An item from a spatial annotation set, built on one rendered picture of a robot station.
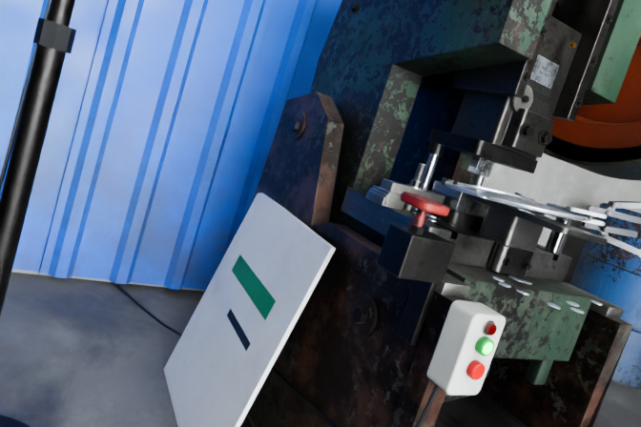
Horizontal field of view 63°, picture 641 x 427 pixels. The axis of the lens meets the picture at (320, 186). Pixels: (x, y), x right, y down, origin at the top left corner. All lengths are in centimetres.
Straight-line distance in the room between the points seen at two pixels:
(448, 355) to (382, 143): 58
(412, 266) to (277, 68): 144
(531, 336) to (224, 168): 138
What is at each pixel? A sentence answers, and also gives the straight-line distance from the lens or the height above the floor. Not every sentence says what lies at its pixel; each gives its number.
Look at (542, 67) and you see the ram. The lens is 119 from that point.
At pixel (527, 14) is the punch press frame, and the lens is 108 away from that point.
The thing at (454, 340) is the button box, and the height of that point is 57.
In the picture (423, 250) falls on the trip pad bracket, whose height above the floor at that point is 69.
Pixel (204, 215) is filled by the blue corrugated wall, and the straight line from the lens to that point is 215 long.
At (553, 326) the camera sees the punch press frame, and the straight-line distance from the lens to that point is 119.
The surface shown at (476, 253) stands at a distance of 108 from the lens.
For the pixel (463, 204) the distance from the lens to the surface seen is 116.
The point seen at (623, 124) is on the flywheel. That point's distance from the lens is 146.
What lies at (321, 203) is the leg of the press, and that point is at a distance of 125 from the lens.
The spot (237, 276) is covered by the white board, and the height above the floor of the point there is 37.
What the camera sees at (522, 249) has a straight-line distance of 112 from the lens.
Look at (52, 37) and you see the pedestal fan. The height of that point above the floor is 83.
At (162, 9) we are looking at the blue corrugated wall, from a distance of 201.
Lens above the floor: 82
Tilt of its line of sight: 7 degrees down
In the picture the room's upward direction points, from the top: 17 degrees clockwise
